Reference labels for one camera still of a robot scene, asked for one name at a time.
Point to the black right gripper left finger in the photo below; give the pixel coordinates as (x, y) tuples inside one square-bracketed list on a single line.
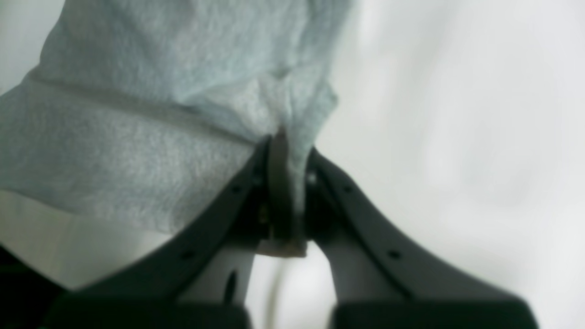
[(199, 278)]

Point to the grey T-shirt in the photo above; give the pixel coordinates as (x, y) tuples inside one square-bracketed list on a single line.
[(141, 111)]

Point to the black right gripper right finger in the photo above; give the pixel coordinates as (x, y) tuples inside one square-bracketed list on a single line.
[(385, 280)]

